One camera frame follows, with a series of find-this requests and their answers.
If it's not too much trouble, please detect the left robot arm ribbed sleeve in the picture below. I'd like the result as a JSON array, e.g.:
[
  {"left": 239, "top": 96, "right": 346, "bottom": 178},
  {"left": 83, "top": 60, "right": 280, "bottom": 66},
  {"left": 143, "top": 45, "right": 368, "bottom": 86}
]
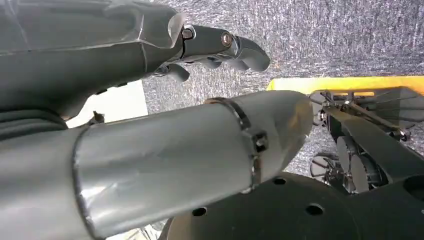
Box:
[{"left": 0, "top": 108, "right": 69, "bottom": 142}]

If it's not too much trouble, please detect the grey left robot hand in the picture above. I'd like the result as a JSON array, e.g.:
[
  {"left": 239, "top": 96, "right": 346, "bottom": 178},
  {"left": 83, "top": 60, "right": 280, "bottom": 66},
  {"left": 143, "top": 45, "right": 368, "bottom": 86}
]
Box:
[{"left": 0, "top": 0, "right": 314, "bottom": 240}]

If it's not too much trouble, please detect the black robot leg mechanism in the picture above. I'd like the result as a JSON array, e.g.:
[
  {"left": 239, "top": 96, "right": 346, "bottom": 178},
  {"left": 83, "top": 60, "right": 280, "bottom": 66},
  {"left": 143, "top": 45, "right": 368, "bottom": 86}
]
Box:
[{"left": 308, "top": 86, "right": 424, "bottom": 196}]

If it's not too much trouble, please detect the yellow floor strip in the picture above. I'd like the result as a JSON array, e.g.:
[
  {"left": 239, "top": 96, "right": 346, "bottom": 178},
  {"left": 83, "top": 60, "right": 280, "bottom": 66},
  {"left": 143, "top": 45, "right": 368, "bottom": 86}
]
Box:
[{"left": 265, "top": 75, "right": 424, "bottom": 98}]

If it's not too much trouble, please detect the black perforated robot foot plate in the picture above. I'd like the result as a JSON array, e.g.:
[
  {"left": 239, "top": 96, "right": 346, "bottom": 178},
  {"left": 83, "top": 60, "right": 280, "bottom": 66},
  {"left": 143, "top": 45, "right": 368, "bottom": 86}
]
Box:
[{"left": 158, "top": 171, "right": 424, "bottom": 240}]

